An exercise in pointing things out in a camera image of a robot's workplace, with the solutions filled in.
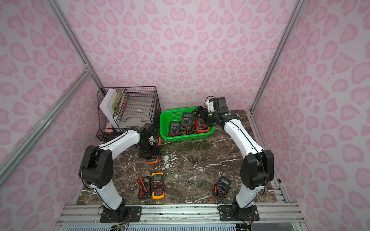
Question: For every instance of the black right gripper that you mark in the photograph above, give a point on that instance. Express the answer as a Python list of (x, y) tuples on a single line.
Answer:
[(202, 114)]

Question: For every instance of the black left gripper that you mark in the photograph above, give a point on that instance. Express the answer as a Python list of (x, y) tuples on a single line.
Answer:
[(150, 145)]

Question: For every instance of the orange Victor multimeter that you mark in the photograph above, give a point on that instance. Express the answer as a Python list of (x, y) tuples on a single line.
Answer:
[(154, 154)]

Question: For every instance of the red Aneng large multimeter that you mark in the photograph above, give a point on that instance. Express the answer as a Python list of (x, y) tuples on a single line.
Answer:
[(200, 127)]

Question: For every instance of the large green XLUE multimeter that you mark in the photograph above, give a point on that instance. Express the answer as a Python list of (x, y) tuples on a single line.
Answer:
[(174, 129)]

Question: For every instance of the small black multimeter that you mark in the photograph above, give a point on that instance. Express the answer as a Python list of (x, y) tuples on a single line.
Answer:
[(144, 185)]

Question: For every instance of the yellow Aneng multimeter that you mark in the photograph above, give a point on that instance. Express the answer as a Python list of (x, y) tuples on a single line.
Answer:
[(157, 186)]

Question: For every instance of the small green multimeter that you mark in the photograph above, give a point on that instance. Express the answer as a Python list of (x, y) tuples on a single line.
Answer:
[(220, 189)]

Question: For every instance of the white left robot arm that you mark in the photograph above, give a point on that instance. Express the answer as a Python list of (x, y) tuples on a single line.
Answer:
[(97, 169)]

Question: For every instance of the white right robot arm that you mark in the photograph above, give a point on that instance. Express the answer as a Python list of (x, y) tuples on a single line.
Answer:
[(258, 164)]

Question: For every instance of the green plastic basket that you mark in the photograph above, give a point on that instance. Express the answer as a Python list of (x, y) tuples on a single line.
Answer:
[(169, 116)]

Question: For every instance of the black wire basket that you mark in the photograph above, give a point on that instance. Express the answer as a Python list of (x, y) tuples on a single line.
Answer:
[(138, 106)]

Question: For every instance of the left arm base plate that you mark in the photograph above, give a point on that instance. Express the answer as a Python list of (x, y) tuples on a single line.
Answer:
[(121, 215)]

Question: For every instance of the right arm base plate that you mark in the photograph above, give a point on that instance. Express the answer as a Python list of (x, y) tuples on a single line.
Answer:
[(234, 213)]

